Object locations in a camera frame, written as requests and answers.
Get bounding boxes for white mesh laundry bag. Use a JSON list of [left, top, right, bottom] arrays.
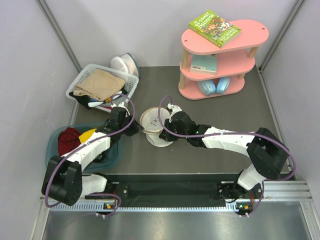
[[139, 107, 173, 148]]

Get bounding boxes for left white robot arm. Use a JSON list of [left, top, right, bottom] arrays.
[[41, 106, 144, 208]]

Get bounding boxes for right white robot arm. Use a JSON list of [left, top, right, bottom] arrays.
[[159, 111, 289, 198]]

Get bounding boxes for black white garment in basket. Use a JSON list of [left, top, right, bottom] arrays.
[[66, 88, 128, 110]]

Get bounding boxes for yellow cloth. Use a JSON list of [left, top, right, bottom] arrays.
[[78, 128, 97, 144]]

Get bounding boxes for teal plastic tub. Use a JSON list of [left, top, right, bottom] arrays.
[[45, 121, 123, 174]]

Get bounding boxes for beige folded cloth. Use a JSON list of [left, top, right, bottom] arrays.
[[73, 69, 126, 101]]

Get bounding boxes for white plastic basket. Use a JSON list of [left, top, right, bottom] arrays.
[[66, 63, 139, 113]]

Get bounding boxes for light blue headphones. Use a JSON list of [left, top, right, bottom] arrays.
[[197, 77, 231, 96]]

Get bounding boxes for dark red knit cloth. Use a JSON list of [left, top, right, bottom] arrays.
[[57, 127, 81, 156]]

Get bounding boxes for pink three-tier shelf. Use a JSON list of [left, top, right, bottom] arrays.
[[178, 19, 269, 100]]

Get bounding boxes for teal book on shelf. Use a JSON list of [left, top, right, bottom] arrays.
[[190, 54, 218, 75]]

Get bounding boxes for green paperback book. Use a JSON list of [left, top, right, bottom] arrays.
[[189, 10, 242, 49]]

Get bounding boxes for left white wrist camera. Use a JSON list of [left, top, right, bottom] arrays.
[[111, 101, 128, 111]]

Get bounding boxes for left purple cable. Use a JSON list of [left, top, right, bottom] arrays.
[[44, 93, 136, 218]]

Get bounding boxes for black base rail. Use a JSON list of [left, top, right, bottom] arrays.
[[83, 173, 263, 208]]

